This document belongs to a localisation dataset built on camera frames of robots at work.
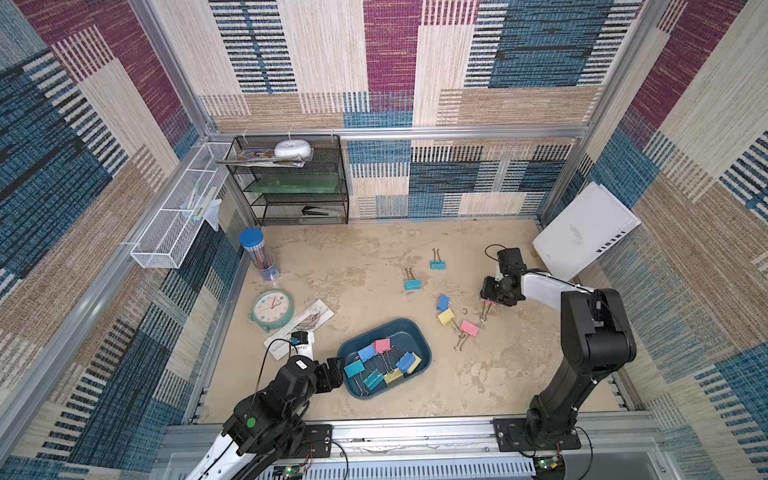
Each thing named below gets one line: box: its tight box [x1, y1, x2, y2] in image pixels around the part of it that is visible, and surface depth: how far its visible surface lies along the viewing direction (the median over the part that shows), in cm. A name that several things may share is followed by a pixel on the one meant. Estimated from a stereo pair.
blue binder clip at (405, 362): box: [396, 351, 415, 373], surface depth 84 cm
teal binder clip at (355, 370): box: [343, 356, 369, 397], surface depth 85 cm
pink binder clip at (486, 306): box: [480, 298, 496, 322], surface depth 98 cm
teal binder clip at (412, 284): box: [404, 268, 423, 291], surface depth 104 cm
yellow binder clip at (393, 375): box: [384, 368, 404, 385], surface depth 84 cm
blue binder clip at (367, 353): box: [358, 344, 378, 363], surface depth 87 cm
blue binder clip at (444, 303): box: [436, 294, 468, 315], surface depth 101 cm
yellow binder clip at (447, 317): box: [438, 308, 461, 336], surface depth 95 cm
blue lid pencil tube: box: [239, 227, 281, 282], surface depth 97 cm
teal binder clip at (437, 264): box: [430, 248, 447, 271], surface depth 110 cm
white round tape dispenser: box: [274, 139, 311, 160], surface depth 91 cm
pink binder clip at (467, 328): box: [454, 320, 480, 352], surface depth 92 cm
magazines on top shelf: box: [216, 149, 308, 168], surface depth 83 cm
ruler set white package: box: [263, 298, 335, 361], surface depth 96 cm
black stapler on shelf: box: [300, 206, 341, 218], surface depth 111 cm
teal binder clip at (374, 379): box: [363, 369, 385, 391], surface depth 83 cm
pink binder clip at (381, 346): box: [372, 338, 392, 354], surface depth 89 cm
